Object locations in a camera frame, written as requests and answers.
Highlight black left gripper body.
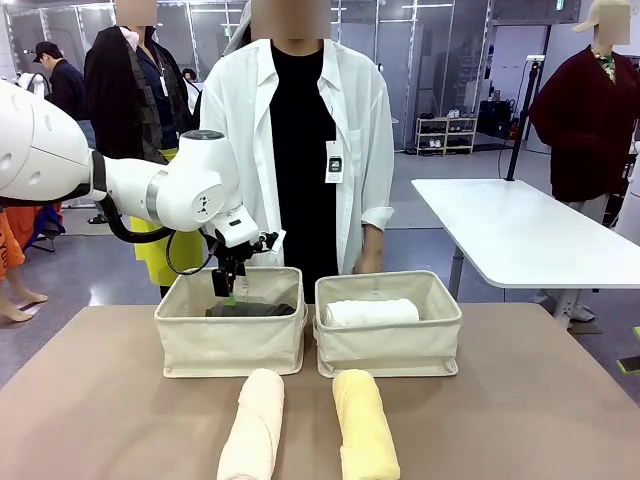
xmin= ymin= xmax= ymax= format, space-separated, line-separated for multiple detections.
xmin=214 ymin=241 xmax=262 ymax=278

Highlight dark grey towel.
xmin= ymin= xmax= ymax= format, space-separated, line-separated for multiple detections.
xmin=204 ymin=298 xmax=298 ymax=318

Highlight pink towel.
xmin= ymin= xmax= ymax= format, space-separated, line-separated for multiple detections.
xmin=216 ymin=367 xmax=287 ymax=480

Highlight white towel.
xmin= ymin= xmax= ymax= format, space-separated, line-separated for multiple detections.
xmin=323 ymin=297 xmax=421 ymax=329

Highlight person's left forearm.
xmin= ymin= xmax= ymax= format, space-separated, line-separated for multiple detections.
xmin=360 ymin=223 xmax=386 ymax=254

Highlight person's left hand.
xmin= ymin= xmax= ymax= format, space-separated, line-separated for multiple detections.
xmin=354 ymin=248 xmax=384 ymax=275

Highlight beige fabric basket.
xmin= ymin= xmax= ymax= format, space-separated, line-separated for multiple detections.
xmin=153 ymin=266 xmax=309 ymax=379
xmin=312 ymin=270 xmax=464 ymax=379

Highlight yellow-green mannequin skirt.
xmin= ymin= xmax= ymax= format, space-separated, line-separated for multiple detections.
xmin=129 ymin=147 xmax=207 ymax=288

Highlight white hanging name tag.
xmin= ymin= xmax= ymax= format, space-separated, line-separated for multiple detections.
xmin=324 ymin=140 xmax=346 ymax=185

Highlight large white table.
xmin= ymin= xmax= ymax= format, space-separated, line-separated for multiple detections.
xmin=410 ymin=177 xmax=640 ymax=330

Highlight person in white shirt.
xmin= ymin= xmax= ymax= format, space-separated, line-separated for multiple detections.
xmin=198 ymin=0 xmax=397 ymax=305

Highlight person in yellow skirt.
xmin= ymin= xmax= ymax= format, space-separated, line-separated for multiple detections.
xmin=83 ymin=24 xmax=202 ymax=167

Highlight bare mannequin legs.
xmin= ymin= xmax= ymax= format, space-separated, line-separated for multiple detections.
xmin=0 ymin=276 xmax=50 ymax=324

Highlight yellow rolled towel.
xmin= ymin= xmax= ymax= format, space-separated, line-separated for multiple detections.
xmin=331 ymin=368 xmax=403 ymax=480

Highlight person in maroon top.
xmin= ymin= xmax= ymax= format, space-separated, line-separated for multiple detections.
xmin=528 ymin=44 xmax=640 ymax=204

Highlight orange garment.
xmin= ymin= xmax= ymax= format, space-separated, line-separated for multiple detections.
xmin=0 ymin=201 xmax=65 ymax=282

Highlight background person in black cap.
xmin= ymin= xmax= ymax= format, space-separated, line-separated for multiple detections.
xmin=31 ymin=40 xmax=97 ymax=150

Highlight wooden shoe rack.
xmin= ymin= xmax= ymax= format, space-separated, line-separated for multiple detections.
xmin=415 ymin=115 xmax=479 ymax=157

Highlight black stand with white head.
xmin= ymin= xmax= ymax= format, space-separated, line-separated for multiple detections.
xmin=505 ymin=55 xmax=547 ymax=183

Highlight black equipment case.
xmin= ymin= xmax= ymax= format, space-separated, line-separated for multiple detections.
xmin=476 ymin=98 xmax=517 ymax=140

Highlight beige mannequin hat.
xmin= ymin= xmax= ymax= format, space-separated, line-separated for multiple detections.
xmin=571 ymin=0 xmax=632 ymax=34

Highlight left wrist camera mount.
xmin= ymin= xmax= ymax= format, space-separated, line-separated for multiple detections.
xmin=251 ymin=229 xmax=288 ymax=255

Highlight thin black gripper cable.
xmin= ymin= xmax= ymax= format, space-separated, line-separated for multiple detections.
xmin=165 ymin=229 xmax=221 ymax=277

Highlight thick black arm hose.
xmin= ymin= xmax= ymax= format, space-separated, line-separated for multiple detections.
xmin=96 ymin=192 xmax=175 ymax=246

